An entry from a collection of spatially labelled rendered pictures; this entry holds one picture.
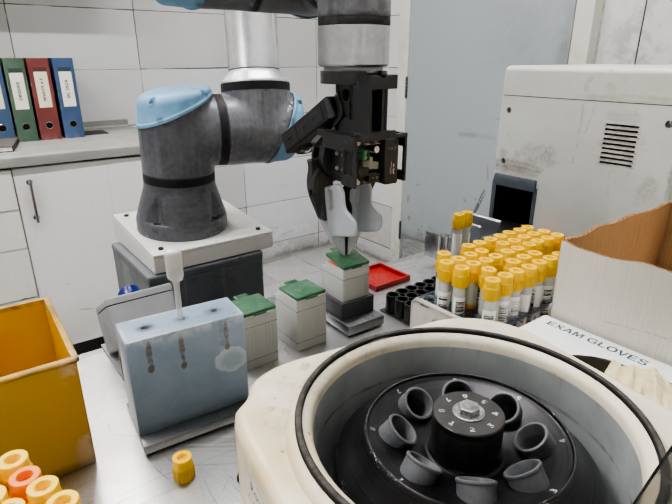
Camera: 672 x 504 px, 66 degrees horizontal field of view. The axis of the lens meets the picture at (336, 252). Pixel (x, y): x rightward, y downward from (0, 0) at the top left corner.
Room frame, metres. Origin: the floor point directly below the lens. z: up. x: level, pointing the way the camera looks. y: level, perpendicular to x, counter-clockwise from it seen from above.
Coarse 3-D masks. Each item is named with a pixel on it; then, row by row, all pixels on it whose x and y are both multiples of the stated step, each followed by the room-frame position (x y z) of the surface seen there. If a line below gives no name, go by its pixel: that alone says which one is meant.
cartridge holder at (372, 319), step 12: (336, 300) 0.57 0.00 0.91; (360, 300) 0.58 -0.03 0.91; (372, 300) 0.59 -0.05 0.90; (336, 312) 0.57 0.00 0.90; (348, 312) 0.57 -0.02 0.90; (360, 312) 0.58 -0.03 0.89; (372, 312) 0.58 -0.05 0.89; (336, 324) 0.56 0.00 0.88; (348, 324) 0.55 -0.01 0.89; (360, 324) 0.55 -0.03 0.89; (372, 324) 0.56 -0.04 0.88
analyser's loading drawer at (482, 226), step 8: (472, 216) 0.82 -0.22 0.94; (480, 216) 0.81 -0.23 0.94; (472, 224) 0.77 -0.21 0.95; (480, 224) 0.81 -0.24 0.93; (488, 224) 0.80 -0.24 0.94; (496, 224) 0.79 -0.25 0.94; (504, 224) 0.86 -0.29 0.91; (512, 224) 0.86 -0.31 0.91; (520, 224) 0.86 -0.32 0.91; (432, 232) 0.76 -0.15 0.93; (472, 232) 0.77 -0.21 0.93; (480, 232) 0.75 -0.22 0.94; (488, 232) 0.80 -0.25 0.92; (496, 232) 0.78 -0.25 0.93; (432, 240) 0.76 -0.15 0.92; (472, 240) 0.76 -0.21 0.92; (432, 248) 0.76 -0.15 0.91; (448, 248) 0.73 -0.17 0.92; (432, 256) 0.76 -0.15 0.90
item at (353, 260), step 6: (330, 252) 0.60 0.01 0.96; (336, 252) 0.60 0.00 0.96; (354, 252) 0.60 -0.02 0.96; (330, 258) 0.59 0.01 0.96; (336, 258) 0.59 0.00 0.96; (342, 258) 0.59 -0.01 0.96; (348, 258) 0.59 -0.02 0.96; (354, 258) 0.59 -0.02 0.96; (360, 258) 0.59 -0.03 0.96; (336, 264) 0.58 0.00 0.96; (342, 264) 0.57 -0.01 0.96; (348, 264) 0.57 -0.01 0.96; (354, 264) 0.58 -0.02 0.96; (360, 264) 0.58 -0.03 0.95
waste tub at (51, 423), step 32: (0, 320) 0.42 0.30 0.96; (32, 320) 0.43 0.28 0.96; (0, 352) 0.42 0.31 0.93; (32, 352) 0.43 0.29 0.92; (64, 352) 0.37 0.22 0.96; (0, 384) 0.31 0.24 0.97; (32, 384) 0.32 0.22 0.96; (64, 384) 0.33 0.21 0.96; (0, 416) 0.31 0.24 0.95; (32, 416) 0.32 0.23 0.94; (64, 416) 0.33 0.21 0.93; (0, 448) 0.31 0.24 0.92; (32, 448) 0.32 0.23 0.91; (64, 448) 0.33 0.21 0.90
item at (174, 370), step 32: (160, 320) 0.40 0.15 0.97; (192, 320) 0.40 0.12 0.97; (224, 320) 0.40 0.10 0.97; (128, 352) 0.36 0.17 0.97; (160, 352) 0.37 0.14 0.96; (192, 352) 0.39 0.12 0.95; (224, 352) 0.40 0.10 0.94; (128, 384) 0.37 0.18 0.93; (160, 384) 0.37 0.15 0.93; (192, 384) 0.39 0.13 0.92; (224, 384) 0.40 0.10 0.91; (160, 416) 0.37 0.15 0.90; (192, 416) 0.38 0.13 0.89; (224, 416) 0.39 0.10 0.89; (160, 448) 0.35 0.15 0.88
